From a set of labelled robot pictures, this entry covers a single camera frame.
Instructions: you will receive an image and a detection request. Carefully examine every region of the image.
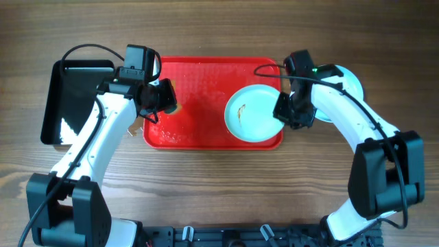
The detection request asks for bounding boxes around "orange green sponge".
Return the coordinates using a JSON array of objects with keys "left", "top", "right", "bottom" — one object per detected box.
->
[{"left": 164, "top": 80, "right": 182, "bottom": 115}]

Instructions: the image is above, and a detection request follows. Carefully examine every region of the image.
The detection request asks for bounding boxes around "white plate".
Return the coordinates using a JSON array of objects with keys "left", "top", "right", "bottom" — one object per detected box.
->
[
  {"left": 316, "top": 64, "right": 365, "bottom": 123},
  {"left": 224, "top": 84, "right": 285, "bottom": 143}
]

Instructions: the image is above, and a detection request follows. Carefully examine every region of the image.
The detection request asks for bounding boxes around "white plate top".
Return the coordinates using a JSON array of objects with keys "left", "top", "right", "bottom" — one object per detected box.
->
[{"left": 316, "top": 64, "right": 365, "bottom": 123}]

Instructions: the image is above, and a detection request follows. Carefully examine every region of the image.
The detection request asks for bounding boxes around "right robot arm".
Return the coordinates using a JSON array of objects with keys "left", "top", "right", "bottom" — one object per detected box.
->
[{"left": 274, "top": 62, "right": 425, "bottom": 246}]

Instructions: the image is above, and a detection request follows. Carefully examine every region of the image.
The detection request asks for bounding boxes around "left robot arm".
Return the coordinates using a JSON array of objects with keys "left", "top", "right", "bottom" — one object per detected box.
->
[{"left": 19, "top": 65, "right": 176, "bottom": 246}]

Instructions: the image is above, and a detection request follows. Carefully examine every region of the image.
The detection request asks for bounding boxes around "red plastic tray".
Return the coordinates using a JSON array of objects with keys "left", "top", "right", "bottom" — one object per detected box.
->
[{"left": 143, "top": 56, "right": 283, "bottom": 150}]

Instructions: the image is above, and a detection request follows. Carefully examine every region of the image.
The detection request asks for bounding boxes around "black water basin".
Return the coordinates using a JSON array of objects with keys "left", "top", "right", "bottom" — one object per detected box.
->
[{"left": 40, "top": 60, "right": 115, "bottom": 145}]

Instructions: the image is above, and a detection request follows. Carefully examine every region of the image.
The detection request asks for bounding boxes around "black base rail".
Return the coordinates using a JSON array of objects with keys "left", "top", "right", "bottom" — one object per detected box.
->
[{"left": 143, "top": 224, "right": 383, "bottom": 247}]

